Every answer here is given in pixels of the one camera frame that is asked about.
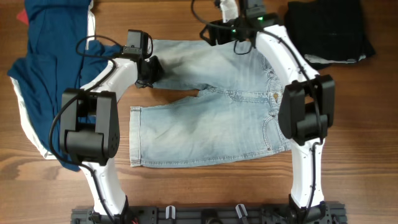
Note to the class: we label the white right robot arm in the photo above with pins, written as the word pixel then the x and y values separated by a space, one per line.
pixel 305 111

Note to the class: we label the dark blue shirt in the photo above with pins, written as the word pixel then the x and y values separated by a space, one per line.
pixel 57 58

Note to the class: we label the white garment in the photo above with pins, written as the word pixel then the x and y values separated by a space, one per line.
pixel 25 120

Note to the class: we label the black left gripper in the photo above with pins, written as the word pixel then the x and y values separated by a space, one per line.
pixel 158 72

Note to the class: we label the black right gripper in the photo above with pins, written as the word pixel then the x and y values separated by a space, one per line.
pixel 220 38

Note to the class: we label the black folded garment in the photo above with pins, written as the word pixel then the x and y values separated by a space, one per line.
pixel 327 32

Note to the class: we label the light blue denim shorts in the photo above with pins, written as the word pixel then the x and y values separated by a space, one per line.
pixel 232 118

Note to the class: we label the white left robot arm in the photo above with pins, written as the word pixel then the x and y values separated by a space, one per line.
pixel 90 134

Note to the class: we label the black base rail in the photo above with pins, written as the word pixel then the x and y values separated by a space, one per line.
pixel 268 213

